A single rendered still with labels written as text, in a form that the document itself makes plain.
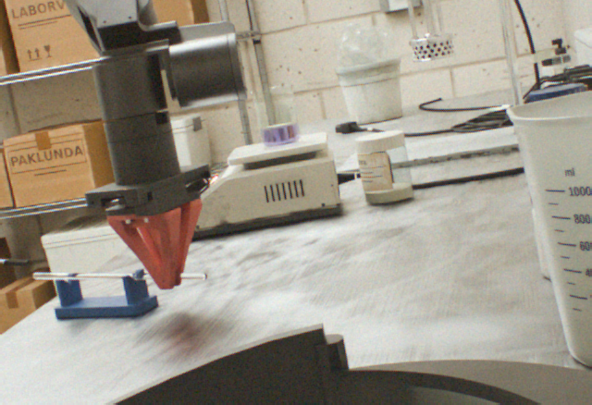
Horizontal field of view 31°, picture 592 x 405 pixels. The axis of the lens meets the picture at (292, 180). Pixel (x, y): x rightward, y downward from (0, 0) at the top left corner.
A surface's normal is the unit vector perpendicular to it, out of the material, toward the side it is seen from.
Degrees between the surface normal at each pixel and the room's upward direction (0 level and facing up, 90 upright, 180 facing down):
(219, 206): 90
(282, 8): 90
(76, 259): 93
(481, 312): 0
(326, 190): 90
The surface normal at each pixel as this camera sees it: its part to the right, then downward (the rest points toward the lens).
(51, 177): -0.22, 0.21
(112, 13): -0.12, -0.60
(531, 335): -0.18, -0.97
